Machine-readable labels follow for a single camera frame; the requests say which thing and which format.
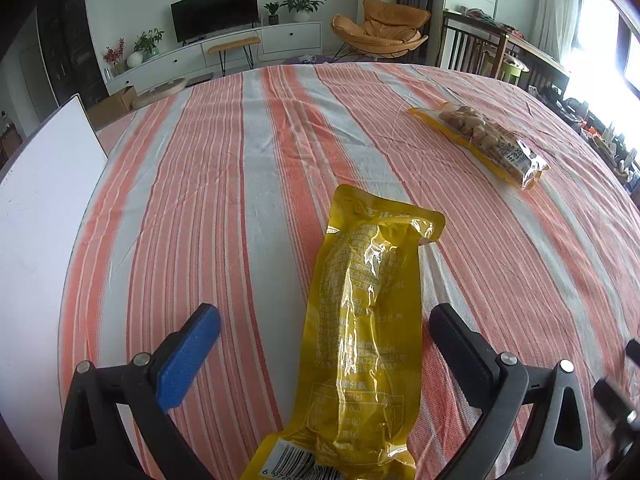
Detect brown cardboard box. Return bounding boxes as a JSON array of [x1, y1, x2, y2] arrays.
[[87, 86, 138, 128]]

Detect long yellow snack packet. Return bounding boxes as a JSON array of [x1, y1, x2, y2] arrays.
[[240, 184, 446, 480]]

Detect green stool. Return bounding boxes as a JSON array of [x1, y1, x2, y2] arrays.
[[500, 55, 530, 83]]

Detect white curtain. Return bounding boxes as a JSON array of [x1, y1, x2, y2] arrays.
[[537, 0, 583, 68]]

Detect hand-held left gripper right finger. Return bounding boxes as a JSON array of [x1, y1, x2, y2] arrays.
[[429, 302, 593, 480]]

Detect green plant in white vase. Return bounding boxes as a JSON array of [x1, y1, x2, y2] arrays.
[[126, 28, 165, 68]]

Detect dark wooden railed crib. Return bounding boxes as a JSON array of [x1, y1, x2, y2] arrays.
[[440, 8, 571, 93]]

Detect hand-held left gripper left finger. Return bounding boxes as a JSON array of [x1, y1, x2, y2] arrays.
[[58, 303, 222, 480]]

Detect orange lounge chair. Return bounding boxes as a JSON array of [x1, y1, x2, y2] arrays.
[[331, 0, 432, 61]]

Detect row of jars and bottles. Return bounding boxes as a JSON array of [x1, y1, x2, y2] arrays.
[[530, 85, 640, 186]]

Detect wooden bench with metal legs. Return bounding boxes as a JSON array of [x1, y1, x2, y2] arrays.
[[207, 36, 262, 77]]

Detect white cardboard box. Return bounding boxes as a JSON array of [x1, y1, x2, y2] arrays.
[[0, 92, 108, 461]]

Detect clear packet of brown snacks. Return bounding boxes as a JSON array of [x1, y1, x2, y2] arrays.
[[407, 101, 551, 191]]

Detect round wooden cat scratcher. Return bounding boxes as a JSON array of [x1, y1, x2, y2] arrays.
[[132, 78, 188, 109]]

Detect red flowers in vase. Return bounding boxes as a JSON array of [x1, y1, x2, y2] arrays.
[[102, 37, 126, 77]]

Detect large green potted plant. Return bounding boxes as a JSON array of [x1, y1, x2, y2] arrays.
[[279, 0, 327, 23]]

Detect white television cabinet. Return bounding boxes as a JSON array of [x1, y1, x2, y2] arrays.
[[105, 21, 322, 96]]

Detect large window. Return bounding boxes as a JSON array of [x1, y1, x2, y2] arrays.
[[565, 0, 640, 111]]

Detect black television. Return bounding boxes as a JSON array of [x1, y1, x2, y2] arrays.
[[170, 0, 261, 44]]

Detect dark display cabinet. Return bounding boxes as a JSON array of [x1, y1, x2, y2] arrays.
[[35, 0, 108, 121]]

